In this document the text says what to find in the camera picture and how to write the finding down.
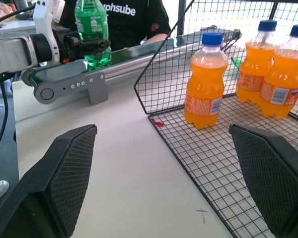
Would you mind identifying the colourful snack bag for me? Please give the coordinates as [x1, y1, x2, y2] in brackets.
[0, 1, 17, 22]

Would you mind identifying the orange soda bottle blue cap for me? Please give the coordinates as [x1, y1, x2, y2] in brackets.
[235, 19, 279, 105]
[257, 24, 298, 119]
[184, 31, 229, 130]

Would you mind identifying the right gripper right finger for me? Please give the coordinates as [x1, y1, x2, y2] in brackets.
[228, 123, 298, 238]

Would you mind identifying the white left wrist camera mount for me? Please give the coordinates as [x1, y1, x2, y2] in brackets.
[32, 0, 67, 64]

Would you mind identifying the black wire basket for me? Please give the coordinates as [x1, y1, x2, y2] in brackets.
[133, 0, 298, 238]

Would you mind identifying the person in black shirt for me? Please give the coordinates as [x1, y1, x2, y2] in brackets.
[62, 0, 172, 52]

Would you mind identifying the green soda bottle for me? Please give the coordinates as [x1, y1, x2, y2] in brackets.
[74, 0, 113, 71]

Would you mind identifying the grey conveyor with green belt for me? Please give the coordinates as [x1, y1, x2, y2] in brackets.
[21, 24, 242, 106]

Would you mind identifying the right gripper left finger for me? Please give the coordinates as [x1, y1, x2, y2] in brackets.
[0, 124, 98, 238]

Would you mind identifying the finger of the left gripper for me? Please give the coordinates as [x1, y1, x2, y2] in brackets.
[72, 38, 112, 54]

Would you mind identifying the dark metal post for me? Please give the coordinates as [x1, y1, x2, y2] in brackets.
[176, 0, 187, 37]

